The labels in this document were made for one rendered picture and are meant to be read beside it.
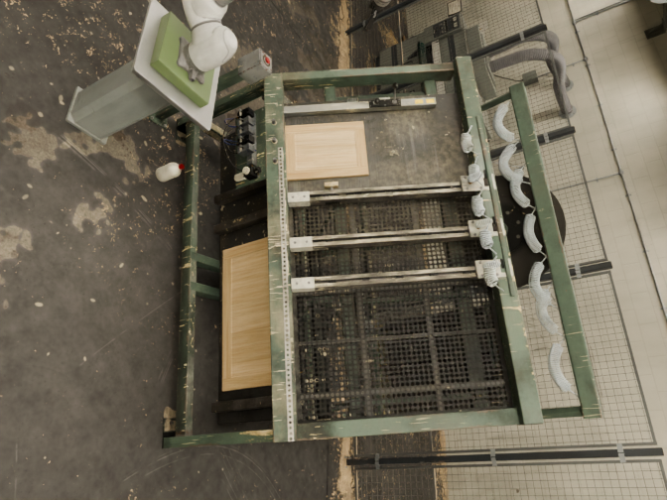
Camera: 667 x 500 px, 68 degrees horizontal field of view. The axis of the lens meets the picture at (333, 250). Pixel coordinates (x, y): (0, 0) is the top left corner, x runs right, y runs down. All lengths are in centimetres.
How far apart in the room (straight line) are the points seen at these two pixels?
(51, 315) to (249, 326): 105
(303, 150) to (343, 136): 27
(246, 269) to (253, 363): 59
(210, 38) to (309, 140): 87
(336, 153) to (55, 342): 182
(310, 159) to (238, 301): 98
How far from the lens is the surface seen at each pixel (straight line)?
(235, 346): 313
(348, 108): 321
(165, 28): 279
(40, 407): 276
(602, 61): 926
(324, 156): 305
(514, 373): 271
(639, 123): 845
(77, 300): 291
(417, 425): 263
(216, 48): 263
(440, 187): 297
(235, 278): 323
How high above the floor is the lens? 238
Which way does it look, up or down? 27 degrees down
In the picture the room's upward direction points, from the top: 75 degrees clockwise
